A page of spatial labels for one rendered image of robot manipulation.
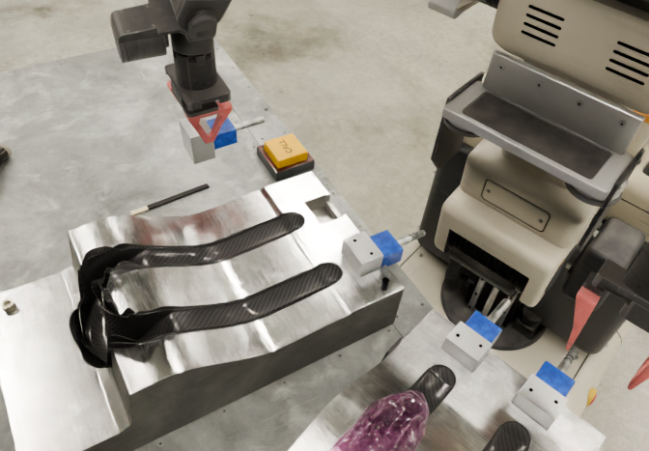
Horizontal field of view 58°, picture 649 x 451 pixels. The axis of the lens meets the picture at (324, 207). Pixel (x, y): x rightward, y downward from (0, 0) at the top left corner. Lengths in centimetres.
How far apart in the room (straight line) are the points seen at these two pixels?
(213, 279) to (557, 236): 57
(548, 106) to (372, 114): 173
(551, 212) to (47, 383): 77
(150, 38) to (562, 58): 55
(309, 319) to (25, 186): 57
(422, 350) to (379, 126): 179
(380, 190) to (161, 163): 125
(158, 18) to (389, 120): 185
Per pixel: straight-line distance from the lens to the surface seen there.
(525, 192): 102
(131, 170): 111
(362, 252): 81
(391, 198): 220
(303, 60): 287
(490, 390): 81
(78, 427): 77
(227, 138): 94
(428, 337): 82
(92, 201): 106
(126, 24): 79
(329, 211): 92
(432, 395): 79
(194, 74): 84
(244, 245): 86
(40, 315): 86
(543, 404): 79
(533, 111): 91
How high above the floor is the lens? 154
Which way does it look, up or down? 46 degrees down
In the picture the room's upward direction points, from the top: 6 degrees clockwise
